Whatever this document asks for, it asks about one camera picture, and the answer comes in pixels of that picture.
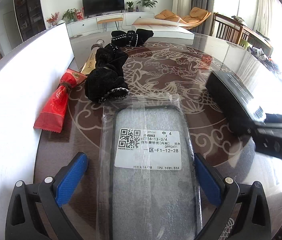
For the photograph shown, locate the white cardboard storage box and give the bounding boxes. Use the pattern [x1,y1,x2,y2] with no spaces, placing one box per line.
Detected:
[0,24,74,239]

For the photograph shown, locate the green potted plant right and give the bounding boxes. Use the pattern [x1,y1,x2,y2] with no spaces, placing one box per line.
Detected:
[137,0,158,11]

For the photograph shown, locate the wooden bench stool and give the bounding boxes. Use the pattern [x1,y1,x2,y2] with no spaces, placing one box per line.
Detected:
[97,17,124,32]

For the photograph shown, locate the dark glass display cabinet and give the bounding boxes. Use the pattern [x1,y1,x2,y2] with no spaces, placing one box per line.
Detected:
[13,0,46,42]

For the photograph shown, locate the phone case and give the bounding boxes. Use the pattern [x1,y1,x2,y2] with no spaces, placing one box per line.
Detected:
[96,93,202,239]

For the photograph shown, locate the red flowers in white vase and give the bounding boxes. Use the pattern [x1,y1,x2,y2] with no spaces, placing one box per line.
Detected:
[46,12,59,27]

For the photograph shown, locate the black rectangular box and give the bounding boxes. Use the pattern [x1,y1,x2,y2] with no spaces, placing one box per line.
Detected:
[206,70,266,135]

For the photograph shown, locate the small potted plant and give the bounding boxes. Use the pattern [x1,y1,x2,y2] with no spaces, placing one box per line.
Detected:
[126,1,134,12]

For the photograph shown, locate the orange lounge chair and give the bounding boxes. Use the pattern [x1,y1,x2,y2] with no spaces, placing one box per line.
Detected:
[155,7,212,30]

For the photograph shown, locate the cluttered wooden side table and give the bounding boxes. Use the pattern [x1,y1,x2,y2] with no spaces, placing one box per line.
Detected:
[239,20,280,74]

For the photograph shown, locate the wooden dining chair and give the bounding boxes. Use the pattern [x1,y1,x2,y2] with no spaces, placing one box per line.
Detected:
[210,12,243,44]

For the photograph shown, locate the green plant left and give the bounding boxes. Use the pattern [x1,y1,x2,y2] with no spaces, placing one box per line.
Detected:
[62,8,77,23]

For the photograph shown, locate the black lace-trimmed sock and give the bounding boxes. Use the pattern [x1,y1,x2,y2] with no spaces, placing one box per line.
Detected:
[84,43,129,103]

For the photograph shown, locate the white tv cabinet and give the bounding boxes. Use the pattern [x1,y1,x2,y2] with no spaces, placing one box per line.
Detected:
[67,12,155,37]

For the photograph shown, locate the red snack packet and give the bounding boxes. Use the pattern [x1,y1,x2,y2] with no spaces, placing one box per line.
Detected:
[33,69,87,133]

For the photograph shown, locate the black flat television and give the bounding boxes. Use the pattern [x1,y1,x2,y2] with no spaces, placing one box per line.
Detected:
[82,0,125,17]

